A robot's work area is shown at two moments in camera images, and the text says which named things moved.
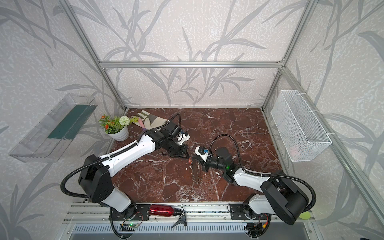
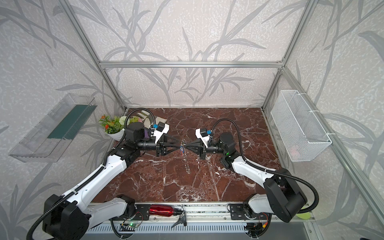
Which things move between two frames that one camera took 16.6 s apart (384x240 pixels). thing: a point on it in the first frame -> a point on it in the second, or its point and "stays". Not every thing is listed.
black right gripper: (205, 163) -> (202, 148)
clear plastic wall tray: (54, 128) stays
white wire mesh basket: (302, 137) stays
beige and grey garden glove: (149, 121) stays
